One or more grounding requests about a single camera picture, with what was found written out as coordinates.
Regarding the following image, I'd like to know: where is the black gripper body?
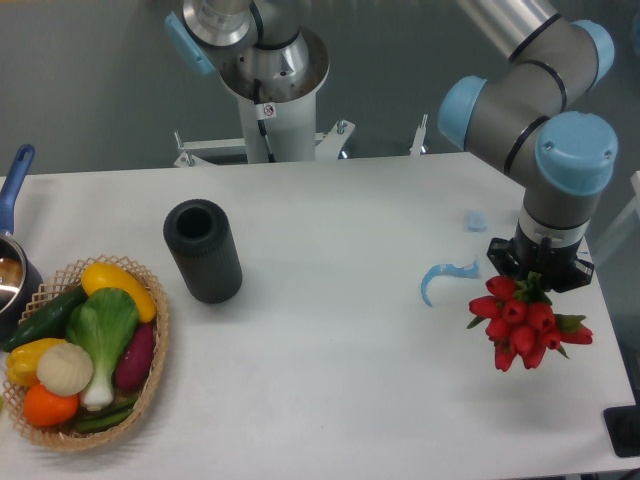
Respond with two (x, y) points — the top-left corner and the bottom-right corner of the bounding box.
(487, 225), (595, 293)

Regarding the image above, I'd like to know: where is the red tulip bouquet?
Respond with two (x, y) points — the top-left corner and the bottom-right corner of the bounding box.
(467, 272), (593, 372)

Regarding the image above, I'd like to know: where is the silver robot base column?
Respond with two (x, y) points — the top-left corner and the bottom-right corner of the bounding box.
(164, 1), (330, 163)

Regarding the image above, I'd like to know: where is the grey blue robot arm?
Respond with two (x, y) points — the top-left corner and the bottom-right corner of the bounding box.
(438, 1), (618, 292)

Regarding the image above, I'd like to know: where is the blue curved plastic strip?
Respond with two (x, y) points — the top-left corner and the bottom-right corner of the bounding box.
(419, 259), (481, 307)

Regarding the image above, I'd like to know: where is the small blue plastic piece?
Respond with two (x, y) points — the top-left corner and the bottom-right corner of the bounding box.
(465, 211), (487, 233)

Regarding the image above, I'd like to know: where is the black device at edge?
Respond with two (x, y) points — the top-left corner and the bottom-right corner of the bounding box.
(603, 405), (639, 458)

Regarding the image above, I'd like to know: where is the dark grey ribbed vase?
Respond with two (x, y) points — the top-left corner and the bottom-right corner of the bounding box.
(163, 199), (243, 304)

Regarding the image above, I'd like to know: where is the purple sweet potato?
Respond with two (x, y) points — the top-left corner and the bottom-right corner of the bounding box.
(114, 323), (155, 391)

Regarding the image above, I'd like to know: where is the green bok choy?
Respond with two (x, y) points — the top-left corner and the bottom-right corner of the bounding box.
(66, 288), (139, 412)

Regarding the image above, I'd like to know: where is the cream white garlic bulb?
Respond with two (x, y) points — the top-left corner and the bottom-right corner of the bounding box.
(36, 342), (94, 397)

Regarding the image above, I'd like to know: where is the dark green cucumber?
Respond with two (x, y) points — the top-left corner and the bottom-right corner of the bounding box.
(1, 286), (87, 352)

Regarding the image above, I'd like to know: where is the woven wicker basket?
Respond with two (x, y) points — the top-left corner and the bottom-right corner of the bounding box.
(2, 255), (169, 452)

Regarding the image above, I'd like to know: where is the orange fruit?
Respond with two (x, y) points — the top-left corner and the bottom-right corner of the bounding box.
(23, 384), (79, 427)

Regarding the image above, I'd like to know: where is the yellow bell pepper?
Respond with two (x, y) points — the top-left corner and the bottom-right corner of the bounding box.
(6, 338), (65, 388)

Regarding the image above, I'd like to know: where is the white metal mounting frame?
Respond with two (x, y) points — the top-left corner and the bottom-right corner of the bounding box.
(173, 114), (429, 168)

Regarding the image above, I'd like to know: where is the blue handled saucepan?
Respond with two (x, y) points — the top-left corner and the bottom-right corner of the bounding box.
(1, 144), (42, 341)

